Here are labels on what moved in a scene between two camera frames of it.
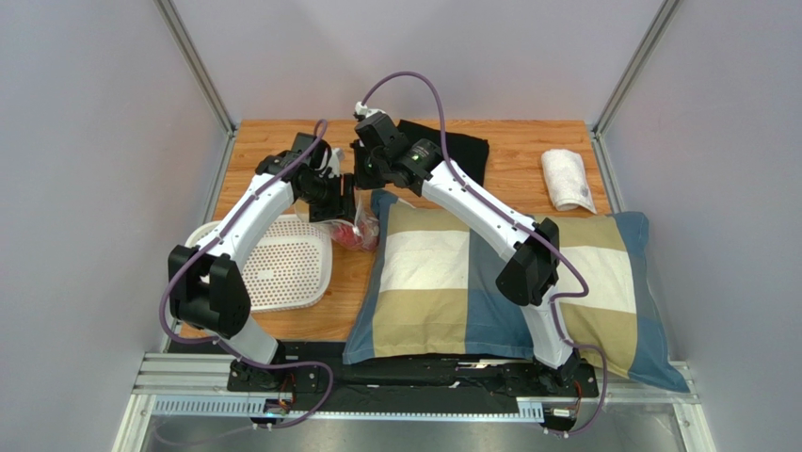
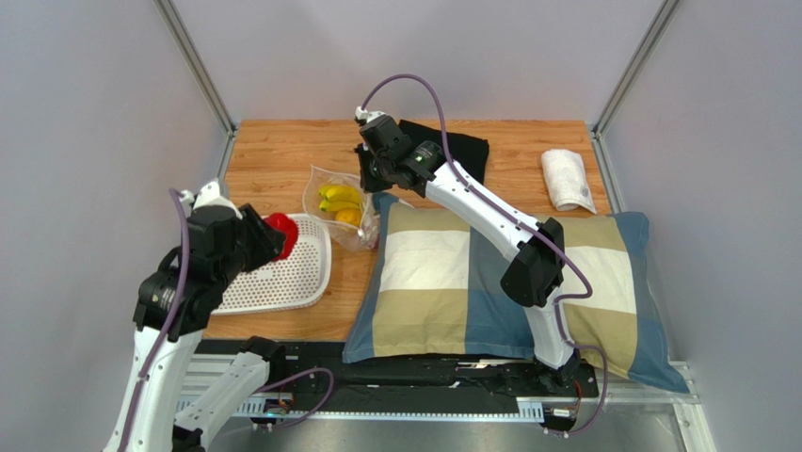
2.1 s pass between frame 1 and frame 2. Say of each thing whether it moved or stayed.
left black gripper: moved
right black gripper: stayed
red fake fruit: moved
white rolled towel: stayed
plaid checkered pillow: stayed
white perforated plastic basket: stayed
